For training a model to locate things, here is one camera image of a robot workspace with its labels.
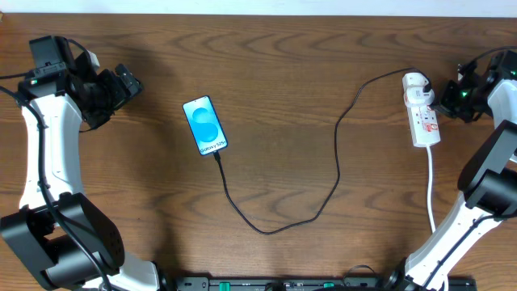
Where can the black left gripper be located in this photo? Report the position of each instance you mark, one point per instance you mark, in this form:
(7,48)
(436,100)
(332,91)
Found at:
(126,81)

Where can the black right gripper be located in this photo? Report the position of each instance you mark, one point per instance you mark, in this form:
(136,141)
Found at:
(448,103)

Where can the blue Galaxy smartphone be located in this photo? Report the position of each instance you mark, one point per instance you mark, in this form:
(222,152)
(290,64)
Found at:
(205,125)

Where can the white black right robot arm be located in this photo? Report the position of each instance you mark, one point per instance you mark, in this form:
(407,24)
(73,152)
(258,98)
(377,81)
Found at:
(487,188)

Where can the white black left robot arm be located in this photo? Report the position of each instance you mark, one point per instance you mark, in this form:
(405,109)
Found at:
(62,238)

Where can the white power strip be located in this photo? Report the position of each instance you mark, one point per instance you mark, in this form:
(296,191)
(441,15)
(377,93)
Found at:
(418,97)

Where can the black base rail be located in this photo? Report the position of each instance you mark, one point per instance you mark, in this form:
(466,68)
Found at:
(348,282)

